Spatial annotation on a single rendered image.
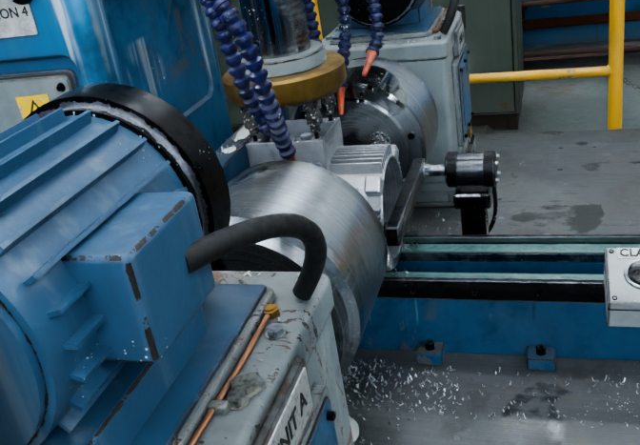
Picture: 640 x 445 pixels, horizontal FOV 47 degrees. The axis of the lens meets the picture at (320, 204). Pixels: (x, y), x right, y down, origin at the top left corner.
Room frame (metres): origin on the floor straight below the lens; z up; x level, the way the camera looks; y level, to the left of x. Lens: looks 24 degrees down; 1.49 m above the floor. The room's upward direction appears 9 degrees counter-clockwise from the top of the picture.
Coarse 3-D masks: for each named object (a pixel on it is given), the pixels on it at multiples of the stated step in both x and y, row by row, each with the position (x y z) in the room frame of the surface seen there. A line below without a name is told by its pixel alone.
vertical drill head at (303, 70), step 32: (256, 0) 1.01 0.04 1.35; (288, 0) 1.02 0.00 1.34; (256, 32) 1.02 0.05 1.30; (288, 32) 1.01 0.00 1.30; (288, 64) 0.99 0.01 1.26; (320, 64) 1.02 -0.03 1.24; (288, 96) 0.96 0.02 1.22; (320, 96) 0.98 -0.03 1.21; (256, 128) 1.03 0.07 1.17; (320, 128) 1.00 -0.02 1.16
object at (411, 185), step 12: (420, 168) 1.10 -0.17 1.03; (408, 180) 1.06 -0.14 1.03; (420, 180) 1.08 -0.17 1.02; (408, 192) 1.01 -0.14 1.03; (396, 204) 0.98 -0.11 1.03; (408, 204) 0.98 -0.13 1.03; (396, 216) 0.94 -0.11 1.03; (408, 216) 0.97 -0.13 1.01; (384, 228) 0.93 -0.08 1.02; (396, 228) 0.91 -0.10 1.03; (396, 240) 0.90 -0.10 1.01
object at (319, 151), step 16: (288, 128) 1.11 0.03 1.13; (304, 128) 1.10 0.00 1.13; (336, 128) 1.06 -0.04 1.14; (256, 144) 1.02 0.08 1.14; (272, 144) 1.01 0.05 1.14; (304, 144) 1.00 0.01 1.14; (320, 144) 0.99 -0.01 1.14; (336, 144) 1.04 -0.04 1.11; (256, 160) 1.02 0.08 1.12; (272, 160) 1.01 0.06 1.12; (304, 160) 1.00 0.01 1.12; (320, 160) 0.99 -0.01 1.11
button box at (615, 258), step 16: (608, 256) 0.67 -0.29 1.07; (624, 256) 0.66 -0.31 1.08; (608, 272) 0.65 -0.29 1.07; (624, 272) 0.65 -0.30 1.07; (608, 288) 0.64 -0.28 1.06; (624, 288) 0.63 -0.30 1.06; (608, 304) 0.63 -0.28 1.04; (624, 304) 0.62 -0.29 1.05; (608, 320) 0.64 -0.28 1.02; (624, 320) 0.63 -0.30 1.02
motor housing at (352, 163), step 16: (384, 144) 1.03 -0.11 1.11; (336, 160) 1.00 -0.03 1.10; (352, 160) 1.00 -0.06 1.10; (368, 160) 0.99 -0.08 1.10; (384, 160) 0.99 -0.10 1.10; (352, 176) 0.98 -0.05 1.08; (384, 176) 0.97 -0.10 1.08; (400, 176) 1.07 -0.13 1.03; (384, 192) 1.08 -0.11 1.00; (384, 208) 1.08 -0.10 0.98
